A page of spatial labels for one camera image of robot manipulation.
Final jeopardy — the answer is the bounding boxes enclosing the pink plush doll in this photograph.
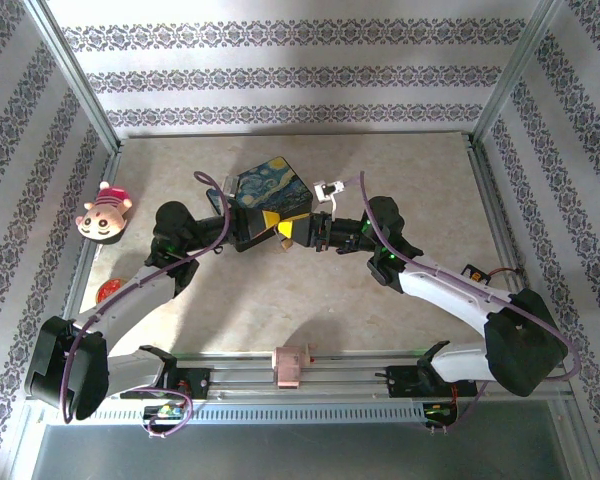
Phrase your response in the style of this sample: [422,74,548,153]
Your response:
[75,180,134,247]

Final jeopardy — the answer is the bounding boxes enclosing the thin aluminium frame bar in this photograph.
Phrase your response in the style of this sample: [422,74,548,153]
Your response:
[118,131,474,143]

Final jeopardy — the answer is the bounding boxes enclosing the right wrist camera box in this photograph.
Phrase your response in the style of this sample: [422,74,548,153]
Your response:
[312,178,349,207]

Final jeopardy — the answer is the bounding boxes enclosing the grey slotted cable duct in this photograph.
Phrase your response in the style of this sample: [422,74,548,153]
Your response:
[87,401,427,427]

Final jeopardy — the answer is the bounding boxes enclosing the aluminium frame post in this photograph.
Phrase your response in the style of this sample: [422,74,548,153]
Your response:
[23,0,121,151]
[470,0,566,146]

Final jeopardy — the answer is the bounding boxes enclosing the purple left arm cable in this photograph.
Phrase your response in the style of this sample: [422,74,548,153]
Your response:
[59,171,232,441]

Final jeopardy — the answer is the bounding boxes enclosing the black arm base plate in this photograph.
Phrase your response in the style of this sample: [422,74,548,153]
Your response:
[383,364,479,400]
[119,367,212,401]

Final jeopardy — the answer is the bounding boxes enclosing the pink plastic block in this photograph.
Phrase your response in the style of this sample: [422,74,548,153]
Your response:
[271,342,316,390]

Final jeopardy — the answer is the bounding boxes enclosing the red round disc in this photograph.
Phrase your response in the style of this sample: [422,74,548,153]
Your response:
[96,278,127,304]

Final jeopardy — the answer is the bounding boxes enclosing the grey metal sheet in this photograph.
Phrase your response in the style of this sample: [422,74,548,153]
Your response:
[27,423,581,480]

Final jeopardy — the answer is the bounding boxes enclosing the wide aluminium extrusion rail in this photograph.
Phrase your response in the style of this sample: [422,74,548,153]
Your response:
[27,349,576,402]

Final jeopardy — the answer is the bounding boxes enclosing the starry night print box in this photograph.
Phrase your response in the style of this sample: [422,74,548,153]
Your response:
[207,156,315,252]

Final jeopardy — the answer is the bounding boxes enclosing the aluminium table edge rail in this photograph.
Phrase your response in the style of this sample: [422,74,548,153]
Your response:
[62,142,126,321]
[465,133,531,301]

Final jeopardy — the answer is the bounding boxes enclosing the small circuit board with wires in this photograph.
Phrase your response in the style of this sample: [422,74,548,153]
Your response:
[423,401,459,419]
[142,403,187,420]

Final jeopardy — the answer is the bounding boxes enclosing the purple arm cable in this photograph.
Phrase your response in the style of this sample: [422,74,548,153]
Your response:
[59,171,232,441]
[337,171,581,436]

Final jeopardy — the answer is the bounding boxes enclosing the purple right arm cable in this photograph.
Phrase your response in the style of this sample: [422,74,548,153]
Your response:
[337,171,581,436]

